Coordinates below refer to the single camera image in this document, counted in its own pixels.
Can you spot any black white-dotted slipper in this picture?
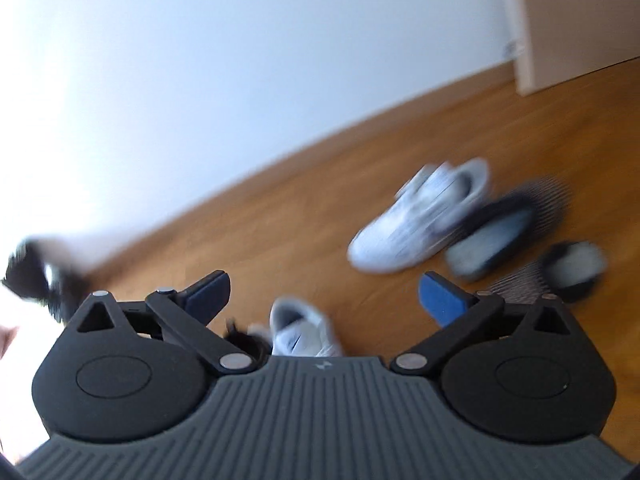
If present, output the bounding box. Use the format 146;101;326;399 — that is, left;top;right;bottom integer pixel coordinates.
445;175;573;283
487;241;608;306

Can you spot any black sneaker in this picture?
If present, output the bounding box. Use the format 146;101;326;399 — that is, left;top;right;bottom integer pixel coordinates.
222;316;275;361

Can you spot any beige door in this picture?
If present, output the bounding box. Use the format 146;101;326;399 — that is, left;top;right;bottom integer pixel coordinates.
500;0;640;97

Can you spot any white lace-up sneaker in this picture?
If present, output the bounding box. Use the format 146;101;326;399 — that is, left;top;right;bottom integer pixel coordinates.
347;157;493;276
269;297;343;358

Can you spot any black plastic bag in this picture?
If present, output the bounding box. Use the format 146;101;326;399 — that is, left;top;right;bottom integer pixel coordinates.
1;240;88;323

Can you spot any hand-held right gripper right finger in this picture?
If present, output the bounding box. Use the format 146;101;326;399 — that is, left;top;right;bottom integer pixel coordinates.
391;271;586;376

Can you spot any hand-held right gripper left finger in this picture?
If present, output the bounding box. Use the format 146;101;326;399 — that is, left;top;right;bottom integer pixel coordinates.
65;270;261;376

